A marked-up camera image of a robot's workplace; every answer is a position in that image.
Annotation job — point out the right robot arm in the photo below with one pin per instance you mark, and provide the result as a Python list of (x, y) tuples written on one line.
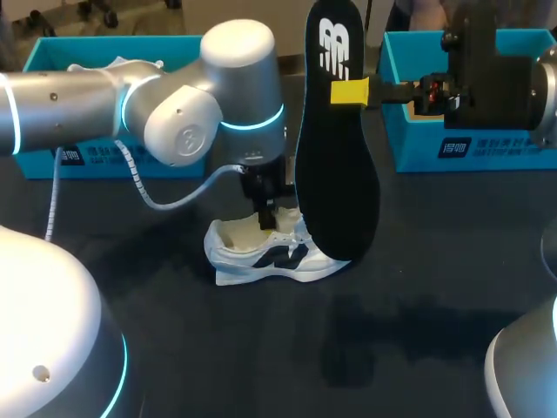
[(549, 96)]

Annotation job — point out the black insole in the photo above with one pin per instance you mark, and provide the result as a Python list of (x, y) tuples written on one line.
[(337, 174)]

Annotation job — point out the white shoe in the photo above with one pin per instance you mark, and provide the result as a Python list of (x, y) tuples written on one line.
[(243, 257), (126, 64)]

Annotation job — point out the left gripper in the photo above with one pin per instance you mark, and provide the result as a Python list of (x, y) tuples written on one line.
[(252, 183)]

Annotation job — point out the teal box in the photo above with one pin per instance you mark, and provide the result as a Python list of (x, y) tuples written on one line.
[(478, 150), (109, 165)]

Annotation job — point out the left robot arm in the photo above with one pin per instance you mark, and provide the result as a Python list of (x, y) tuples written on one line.
[(87, 100)]

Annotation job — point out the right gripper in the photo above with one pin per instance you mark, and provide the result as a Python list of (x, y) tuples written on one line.
[(487, 91)]

